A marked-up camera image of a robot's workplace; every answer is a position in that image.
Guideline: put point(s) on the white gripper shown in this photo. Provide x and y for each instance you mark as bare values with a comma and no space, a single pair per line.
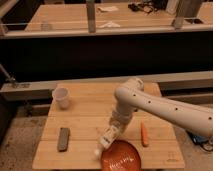
121,117

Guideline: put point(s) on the white plastic bottle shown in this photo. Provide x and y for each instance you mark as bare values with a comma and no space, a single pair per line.
105,141

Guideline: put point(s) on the orange ceramic bowl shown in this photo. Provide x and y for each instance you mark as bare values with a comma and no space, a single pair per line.
120,156

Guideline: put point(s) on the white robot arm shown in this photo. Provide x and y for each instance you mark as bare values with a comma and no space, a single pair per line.
130,95

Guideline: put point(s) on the orange carrot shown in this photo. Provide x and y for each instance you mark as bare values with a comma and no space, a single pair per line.
144,135

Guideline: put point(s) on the wooden table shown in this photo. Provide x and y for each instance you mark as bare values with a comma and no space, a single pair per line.
87,118

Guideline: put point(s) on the dark rectangular sponge block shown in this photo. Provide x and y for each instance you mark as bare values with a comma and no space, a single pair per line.
63,139

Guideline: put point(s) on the translucent plastic cup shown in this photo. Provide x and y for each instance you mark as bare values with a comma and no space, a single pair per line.
61,96

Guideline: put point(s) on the white crumpled paper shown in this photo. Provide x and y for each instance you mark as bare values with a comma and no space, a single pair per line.
110,24

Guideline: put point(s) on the white paper on far table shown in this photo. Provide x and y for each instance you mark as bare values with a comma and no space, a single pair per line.
108,9

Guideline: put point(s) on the small clear glass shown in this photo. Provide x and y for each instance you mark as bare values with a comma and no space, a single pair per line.
44,26

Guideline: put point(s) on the grey metal post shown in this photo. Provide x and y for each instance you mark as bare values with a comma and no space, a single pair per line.
90,6

